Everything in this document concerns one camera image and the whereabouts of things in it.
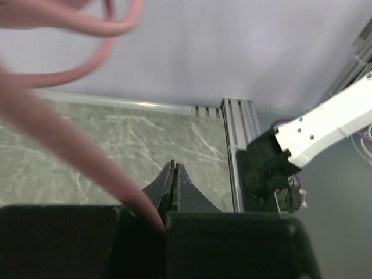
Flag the aluminium front rail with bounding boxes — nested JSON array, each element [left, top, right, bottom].
[[221, 98, 262, 213]]

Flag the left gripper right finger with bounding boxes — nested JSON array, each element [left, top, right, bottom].
[[165, 163, 321, 278]]

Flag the pink headphone cable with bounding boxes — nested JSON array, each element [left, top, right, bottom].
[[0, 0, 167, 233]]

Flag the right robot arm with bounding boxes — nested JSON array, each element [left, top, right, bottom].
[[241, 73, 371, 199]]

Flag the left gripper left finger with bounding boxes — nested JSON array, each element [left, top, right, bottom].
[[0, 159, 176, 279]]

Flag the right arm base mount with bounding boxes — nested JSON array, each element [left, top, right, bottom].
[[236, 146, 301, 214]]

